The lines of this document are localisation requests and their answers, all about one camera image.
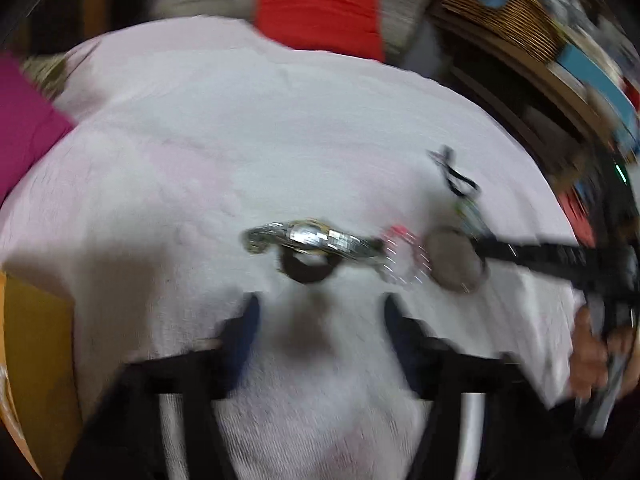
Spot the red cushion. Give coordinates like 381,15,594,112
255,0,386,63

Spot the magenta cushion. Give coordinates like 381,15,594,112
0,55,76,206

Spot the thin black cord loop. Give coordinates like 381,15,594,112
427,145,481,198

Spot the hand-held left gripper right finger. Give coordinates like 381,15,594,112
382,292,583,480

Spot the silver metal wristwatch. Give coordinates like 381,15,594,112
242,219,388,273

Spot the blue box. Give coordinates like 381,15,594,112
555,45,640,126

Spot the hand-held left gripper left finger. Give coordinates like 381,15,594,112
62,292,263,480

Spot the dark wooden shelf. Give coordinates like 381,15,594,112
430,5,640,176

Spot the person's right hand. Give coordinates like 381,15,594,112
569,305,638,403

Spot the grey round compact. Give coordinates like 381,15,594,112
425,227,488,293

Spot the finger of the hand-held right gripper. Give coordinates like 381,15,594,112
470,237,596,291

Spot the pink beaded bracelet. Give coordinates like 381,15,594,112
380,225,433,288

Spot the wicker basket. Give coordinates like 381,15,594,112
440,0,571,61

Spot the orange wooden board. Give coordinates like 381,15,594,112
0,270,83,476

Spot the black hair tie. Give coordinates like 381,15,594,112
277,250,338,285

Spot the green beaded jewelry piece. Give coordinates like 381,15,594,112
452,197,488,238

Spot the pale pink textured blanket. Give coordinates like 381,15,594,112
0,15,596,480

